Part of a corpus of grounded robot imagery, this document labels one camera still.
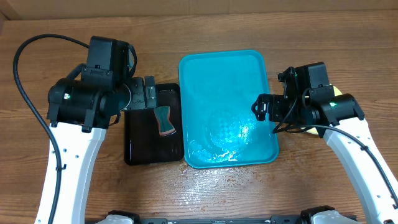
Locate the green plate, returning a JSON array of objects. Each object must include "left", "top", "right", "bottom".
[{"left": 306, "top": 86, "right": 342, "bottom": 135}]

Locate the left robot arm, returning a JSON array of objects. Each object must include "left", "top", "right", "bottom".
[{"left": 36, "top": 37, "right": 157, "bottom": 223}]

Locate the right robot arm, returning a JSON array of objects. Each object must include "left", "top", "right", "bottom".
[{"left": 251, "top": 62, "right": 397, "bottom": 223}]

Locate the black plastic tray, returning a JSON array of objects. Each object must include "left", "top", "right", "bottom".
[{"left": 124, "top": 83, "right": 184, "bottom": 166}]

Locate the green and orange sponge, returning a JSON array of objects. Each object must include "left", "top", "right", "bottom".
[{"left": 154, "top": 106, "right": 176, "bottom": 136}]

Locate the teal plastic tray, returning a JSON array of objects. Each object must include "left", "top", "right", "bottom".
[{"left": 178, "top": 50, "right": 279, "bottom": 169}]

